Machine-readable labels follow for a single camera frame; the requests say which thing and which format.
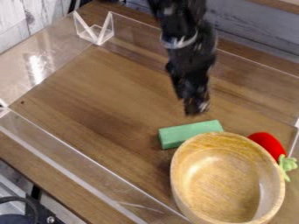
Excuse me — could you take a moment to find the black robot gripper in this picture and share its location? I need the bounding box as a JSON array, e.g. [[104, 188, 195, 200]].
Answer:
[[165, 29, 216, 116]]

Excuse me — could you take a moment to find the green foam block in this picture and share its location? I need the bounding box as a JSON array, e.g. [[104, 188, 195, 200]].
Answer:
[[157, 120, 223, 150]]

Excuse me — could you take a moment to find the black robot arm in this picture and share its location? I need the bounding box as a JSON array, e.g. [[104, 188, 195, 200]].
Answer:
[[146, 0, 217, 116]]

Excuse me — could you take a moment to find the brown wooden bowl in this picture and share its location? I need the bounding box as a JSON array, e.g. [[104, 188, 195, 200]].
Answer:
[[171, 132, 285, 224]]

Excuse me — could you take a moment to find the red plush strawberry toy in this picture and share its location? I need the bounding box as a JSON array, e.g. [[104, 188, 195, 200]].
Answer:
[[247, 131, 299, 182]]

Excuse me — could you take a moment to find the clear acrylic front barrier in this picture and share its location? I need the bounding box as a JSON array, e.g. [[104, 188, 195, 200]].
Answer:
[[0, 108, 188, 224]]

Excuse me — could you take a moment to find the black equipment base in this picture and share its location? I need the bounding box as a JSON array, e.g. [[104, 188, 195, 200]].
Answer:
[[0, 197, 65, 224]]

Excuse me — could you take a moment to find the clear acrylic corner bracket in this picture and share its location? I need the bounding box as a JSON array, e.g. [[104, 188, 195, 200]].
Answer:
[[72, 11, 114, 46]]

